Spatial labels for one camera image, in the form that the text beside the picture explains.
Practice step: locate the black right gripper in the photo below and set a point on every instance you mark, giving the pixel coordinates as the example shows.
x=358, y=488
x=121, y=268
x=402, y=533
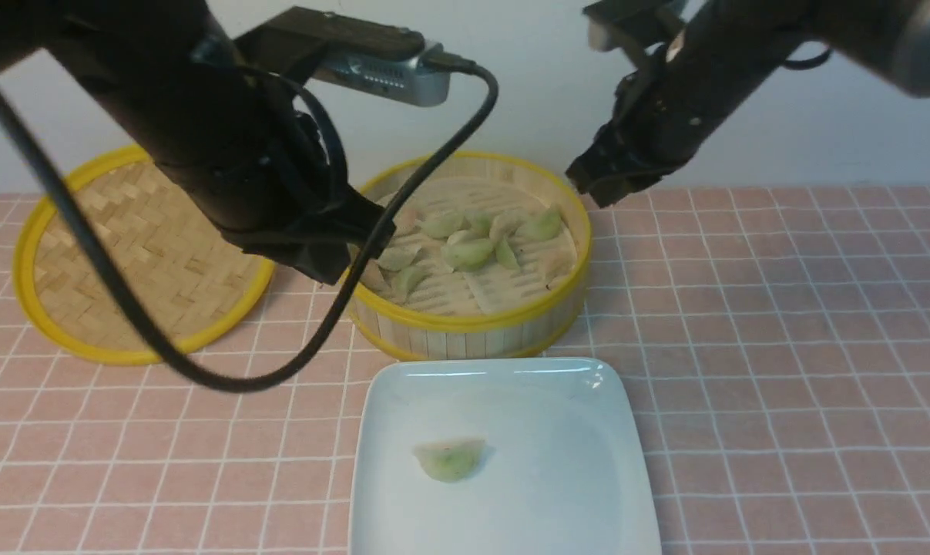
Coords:
x=654, y=129

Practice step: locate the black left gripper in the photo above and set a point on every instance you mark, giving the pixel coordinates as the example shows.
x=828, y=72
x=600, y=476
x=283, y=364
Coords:
x=297, y=209

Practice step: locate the green dumpling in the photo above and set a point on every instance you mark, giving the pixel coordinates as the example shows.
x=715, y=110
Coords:
x=442, y=226
x=407, y=280
x=544, y=226
x=468, y=255
x=451, y=461

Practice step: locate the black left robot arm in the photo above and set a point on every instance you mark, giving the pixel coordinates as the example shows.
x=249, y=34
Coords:
x=253, y=151

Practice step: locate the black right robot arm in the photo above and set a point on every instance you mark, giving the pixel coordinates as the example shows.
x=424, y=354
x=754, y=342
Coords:
x=691, y=75

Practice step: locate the white square plate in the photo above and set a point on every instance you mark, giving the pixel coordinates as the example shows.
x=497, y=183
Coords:
x=563, y=473

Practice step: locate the bamboo steamer lid yellow rim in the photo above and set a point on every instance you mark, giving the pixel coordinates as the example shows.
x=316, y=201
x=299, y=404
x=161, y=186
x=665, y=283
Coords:
x=190, y=281

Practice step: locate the bamboo steamer basket yellow rim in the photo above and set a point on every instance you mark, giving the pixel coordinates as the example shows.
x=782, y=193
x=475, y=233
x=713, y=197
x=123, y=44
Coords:
x=497, y=310

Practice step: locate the pink checkered tablecloth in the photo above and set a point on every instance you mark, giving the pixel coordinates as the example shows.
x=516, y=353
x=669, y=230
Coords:
x=774, y=345

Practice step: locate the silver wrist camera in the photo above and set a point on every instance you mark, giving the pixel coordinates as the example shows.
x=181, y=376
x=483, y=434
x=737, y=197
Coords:
x=302, y=44

